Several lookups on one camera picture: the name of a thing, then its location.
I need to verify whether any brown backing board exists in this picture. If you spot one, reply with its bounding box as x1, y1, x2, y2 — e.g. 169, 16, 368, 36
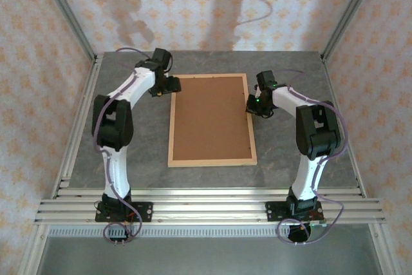
172, 77, 254, 162

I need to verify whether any light wooden picture frame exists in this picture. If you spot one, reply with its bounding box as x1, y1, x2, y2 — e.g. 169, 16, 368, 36
167, 73, 259, 169

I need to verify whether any wide aluminium beam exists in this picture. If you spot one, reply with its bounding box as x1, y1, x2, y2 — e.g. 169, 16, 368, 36
33, 198, 386, 225

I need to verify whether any grey metal sheet panel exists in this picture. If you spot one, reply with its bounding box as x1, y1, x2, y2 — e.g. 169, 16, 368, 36
35, 236, 386, 275

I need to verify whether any aluminium corner leg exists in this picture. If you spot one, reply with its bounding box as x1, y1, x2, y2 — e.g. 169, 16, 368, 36
368, 223, 404, 275
15, 223, 50, 275

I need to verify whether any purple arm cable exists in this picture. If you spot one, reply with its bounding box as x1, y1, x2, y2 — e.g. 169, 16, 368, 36
276, 69, 348, 224
91, 48, 155, 218

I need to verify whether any aluminium side rail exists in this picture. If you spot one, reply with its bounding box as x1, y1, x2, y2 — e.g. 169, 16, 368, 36
321, 57, 368, 198
51, 54, 104, 198

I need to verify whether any aluminium table edge rail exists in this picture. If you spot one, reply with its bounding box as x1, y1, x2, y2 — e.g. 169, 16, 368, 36
53, 187, 368, 199

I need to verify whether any aluminium upright post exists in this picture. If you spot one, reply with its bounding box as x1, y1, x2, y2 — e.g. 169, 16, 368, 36
321, 0, 383, 64
33, 0, 98, 63

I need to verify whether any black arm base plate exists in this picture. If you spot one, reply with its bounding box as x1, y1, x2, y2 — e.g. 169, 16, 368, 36
95, 202, 153, 223
265, 200, 324, 223

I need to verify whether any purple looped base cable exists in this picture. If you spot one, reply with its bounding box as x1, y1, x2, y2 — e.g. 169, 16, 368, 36
276, 218, 348, 245
102, 213, 145, 244

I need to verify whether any grey slotted cable duct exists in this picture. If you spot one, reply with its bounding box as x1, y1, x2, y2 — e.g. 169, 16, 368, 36
48, 227, 376, 239

